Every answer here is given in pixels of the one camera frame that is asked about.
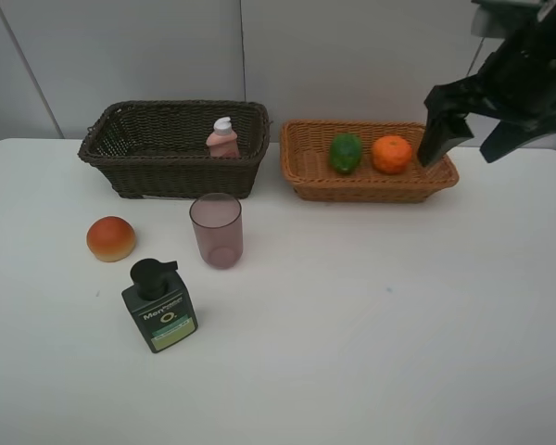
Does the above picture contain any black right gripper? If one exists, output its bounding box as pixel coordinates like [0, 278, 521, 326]
[417, 1, 556, 167]

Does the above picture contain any orange tangerine fruit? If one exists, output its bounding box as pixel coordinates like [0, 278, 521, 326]
[372, 135, 413, 174]

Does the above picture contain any green lime fruit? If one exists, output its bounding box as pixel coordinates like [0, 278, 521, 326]
[329, 133, 362, 174]

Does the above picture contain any pink bottle white cap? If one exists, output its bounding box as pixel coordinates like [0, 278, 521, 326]
[207, 117, 240, 159]

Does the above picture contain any translucent purple plastic cup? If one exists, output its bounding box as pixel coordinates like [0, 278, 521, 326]
[189, 193, 244, 270]

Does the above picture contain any dark green pump bottle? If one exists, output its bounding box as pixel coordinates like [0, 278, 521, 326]
[121, 259, 198, 353]

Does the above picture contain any light orange wicker basket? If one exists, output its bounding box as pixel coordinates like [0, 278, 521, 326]
[280, 120, 460, 203]

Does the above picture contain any dark brown wicker basket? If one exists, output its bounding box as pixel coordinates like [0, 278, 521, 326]
[78, 100, 271, 199]

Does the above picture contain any round orange bread bun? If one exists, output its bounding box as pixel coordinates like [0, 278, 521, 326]
[86, 216, 136, 262]

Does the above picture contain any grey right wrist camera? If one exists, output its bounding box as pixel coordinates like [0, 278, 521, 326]
[471, 0, 544, 39]

